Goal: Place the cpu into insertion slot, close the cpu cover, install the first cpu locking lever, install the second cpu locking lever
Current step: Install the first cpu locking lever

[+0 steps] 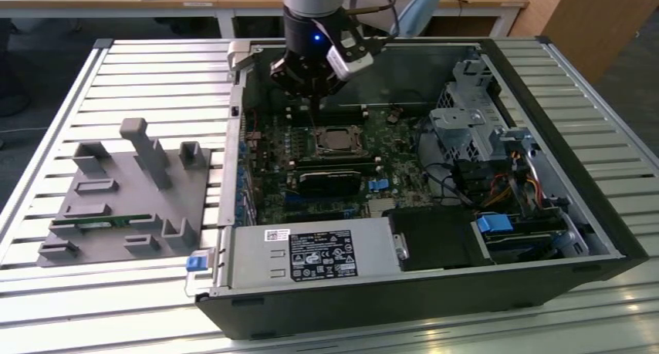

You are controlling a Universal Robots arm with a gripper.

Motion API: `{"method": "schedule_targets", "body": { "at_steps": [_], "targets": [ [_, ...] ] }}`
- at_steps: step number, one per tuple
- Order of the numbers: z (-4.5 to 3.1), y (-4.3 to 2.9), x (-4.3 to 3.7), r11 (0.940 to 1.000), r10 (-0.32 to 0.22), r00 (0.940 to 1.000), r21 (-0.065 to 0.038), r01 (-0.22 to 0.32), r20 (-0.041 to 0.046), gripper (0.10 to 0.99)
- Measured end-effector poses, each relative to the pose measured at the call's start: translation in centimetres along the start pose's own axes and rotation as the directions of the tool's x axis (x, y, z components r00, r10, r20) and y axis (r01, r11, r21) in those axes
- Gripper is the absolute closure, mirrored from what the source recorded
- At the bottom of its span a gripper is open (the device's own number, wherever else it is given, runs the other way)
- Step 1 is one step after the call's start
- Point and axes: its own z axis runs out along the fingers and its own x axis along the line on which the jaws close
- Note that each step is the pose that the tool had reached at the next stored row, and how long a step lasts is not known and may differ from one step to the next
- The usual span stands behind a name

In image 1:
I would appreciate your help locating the silver perforated drive cage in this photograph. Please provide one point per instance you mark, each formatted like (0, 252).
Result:
(463, 138)

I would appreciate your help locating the wooden desk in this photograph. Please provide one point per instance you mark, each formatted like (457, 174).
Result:
(103, 3)

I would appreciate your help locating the black RAM slot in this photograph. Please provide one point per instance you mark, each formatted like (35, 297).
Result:
(344, 107)
(344, 114)
(335, 162)
(335, 169)
(335, 166)
(344, 110)
(335, 159)

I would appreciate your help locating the silver finned heatsink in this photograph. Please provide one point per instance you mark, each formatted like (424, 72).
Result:
(383, 207)

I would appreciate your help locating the graphics card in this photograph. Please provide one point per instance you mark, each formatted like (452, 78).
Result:
(329, 182)

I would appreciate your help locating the green RAM stick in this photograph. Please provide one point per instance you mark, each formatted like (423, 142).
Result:
(117, 220)

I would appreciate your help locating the silver CPU chip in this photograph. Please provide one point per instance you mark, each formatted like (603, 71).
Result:
(336, 140)

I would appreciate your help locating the wooden cabinet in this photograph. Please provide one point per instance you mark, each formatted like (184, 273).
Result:
(592, 22)

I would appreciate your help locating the pale blue teach pendant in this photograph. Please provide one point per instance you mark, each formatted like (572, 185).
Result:
(416, 11)

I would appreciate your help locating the green motherboard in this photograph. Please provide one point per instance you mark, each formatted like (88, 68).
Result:
(401, 165)

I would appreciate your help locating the blue case latch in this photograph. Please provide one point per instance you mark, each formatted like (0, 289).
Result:
(196, 264)

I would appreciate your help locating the silver power supply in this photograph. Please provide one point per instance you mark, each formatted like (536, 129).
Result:
(257, 261)

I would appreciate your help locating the grey parts rack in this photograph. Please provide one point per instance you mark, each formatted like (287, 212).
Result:
(128, 199)

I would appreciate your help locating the black PC case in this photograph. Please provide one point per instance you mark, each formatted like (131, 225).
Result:
(411, 311)

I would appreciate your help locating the hard disk in blue carrier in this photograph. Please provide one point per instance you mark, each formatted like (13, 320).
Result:
(493, 223)

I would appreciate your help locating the blue plastic board clip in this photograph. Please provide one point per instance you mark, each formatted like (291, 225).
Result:
(377, 185)

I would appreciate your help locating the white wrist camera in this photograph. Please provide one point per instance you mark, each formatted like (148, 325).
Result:
(349, 65)

